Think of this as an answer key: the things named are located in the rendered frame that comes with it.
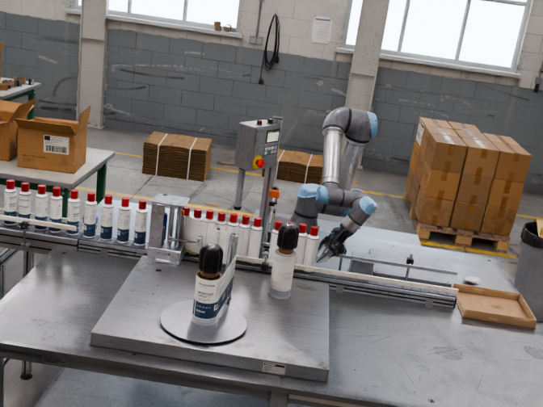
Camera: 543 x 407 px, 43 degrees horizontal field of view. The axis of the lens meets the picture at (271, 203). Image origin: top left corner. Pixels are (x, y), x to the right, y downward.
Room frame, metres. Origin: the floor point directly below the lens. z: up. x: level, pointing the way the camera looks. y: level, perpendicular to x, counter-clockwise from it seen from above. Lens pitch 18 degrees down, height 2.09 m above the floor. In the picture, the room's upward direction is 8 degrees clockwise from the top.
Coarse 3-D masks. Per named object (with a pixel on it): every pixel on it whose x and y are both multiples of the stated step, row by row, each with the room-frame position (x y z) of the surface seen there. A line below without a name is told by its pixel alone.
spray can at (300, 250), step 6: (300, 228) 2.76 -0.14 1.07; (300, 234) 2.76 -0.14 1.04; (306, 234) 2.77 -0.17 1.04; (300, 240) 2.75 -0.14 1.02; (306, 240) 2.77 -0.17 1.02; (300, 246) 2.75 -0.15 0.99; (300, 252) 2.75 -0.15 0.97; (300, 258) 2.75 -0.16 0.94; (300, 264) 2.76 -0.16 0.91; (300, 270) 2.76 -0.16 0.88
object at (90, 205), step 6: (90, 192) 2.81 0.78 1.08; (90, 198) 2.79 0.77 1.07; (90, 204) 2.78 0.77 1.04; (96, 204) 2.80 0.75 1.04; (90, 210) 2.78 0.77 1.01; (96, 210) 2.80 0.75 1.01; (84, 216) 2.79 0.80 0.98; (90, 216) 2.78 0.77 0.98; (84, 222) 2.79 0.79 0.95; (90, 222) 2.78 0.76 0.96; (84, 228) 2.79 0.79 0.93; (90, 228) 2.78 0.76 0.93; (84, 234) 2.78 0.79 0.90; (90, 234) 2.78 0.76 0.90
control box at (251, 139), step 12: (264, 120) 2.93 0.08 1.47; (240, 132) 2.82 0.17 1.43; (252, 132) 2.78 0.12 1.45; (264, 132) 2.81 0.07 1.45; (240, 144) 2.81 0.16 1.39; (252, 144) 2.77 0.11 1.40; (264, 144) 2.82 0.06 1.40; (276, 144) 2.89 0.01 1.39; (240, 156) 2.81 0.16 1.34; (252, 156) 2.77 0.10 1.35; (264, 156) 2.83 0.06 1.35; (276, 156) 2.90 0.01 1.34; (252, 168) 2.77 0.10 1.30; (264, 168) 2.85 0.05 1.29
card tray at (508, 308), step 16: (464, 288) 2.87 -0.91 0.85; (480, 288) 2.87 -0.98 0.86; (464, 304) 2.74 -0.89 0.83; (480, 304) 2.76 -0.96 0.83; (496, 304) 2.78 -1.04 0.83; (512, 304) 2.81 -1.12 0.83; (480, 320) 2.62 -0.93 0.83; (496, 320) 2.61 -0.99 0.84; (512, 320) 2.61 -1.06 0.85; (528, 320) 2.61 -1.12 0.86
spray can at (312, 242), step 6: (312, 228) 2.75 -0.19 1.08; (312, 234) 2.75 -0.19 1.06; (312, 240) 2.74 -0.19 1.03; (318, 240) 2.76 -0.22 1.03; (306, 246) 2.75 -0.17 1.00; (312, 246) 2.74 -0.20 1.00; (306, 252) 2.75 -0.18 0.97; (312, 252) 2.74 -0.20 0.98; (306, 258) 2.74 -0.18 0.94; (312, 258) 2.74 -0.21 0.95; (306, 264) 2.74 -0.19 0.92; (312, 264) 2.74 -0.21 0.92
